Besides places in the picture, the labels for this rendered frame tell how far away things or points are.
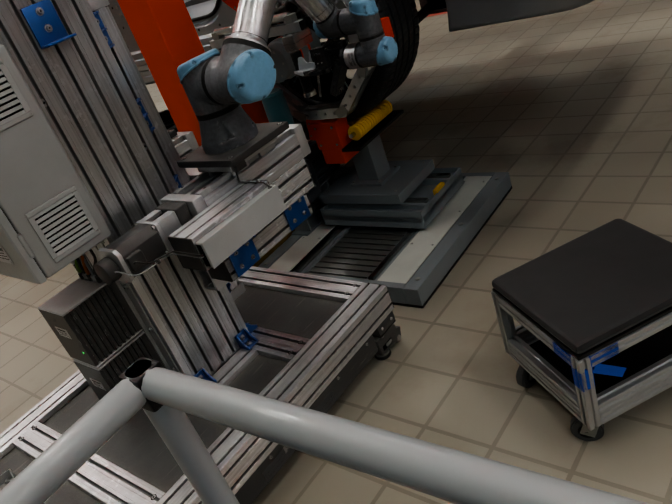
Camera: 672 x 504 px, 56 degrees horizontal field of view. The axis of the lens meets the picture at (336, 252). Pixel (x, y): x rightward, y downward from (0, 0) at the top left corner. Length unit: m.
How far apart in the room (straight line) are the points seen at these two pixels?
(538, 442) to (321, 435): 1.32
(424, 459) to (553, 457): 1.31
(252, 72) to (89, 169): 0.45
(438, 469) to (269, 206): 1.24
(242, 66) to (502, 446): 1.11
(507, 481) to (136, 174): 1.45
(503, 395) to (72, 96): 1.33
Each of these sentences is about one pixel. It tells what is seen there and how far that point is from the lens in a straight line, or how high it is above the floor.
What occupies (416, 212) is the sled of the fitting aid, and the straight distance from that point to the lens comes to 2.46.
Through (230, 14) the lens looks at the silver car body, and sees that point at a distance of 3.00.
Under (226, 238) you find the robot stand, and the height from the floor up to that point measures 0.70.
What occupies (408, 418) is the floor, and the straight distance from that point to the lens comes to 1.85.
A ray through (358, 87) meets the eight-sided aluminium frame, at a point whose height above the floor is 0.69.
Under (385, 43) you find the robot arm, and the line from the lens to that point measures 1.90.
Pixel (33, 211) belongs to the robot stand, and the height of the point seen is 0.91.
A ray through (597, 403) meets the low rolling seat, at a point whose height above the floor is 0.16.
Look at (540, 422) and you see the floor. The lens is 1.75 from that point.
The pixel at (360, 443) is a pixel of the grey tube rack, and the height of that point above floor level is 1.00.
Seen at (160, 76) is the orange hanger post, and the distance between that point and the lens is 2.59.
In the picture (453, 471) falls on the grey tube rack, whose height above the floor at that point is 1.00.
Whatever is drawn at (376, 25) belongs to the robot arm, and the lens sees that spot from 1.91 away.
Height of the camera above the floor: 1.28
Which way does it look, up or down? 28 degrees down
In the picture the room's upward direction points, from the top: 21 degrees counter-clockwise
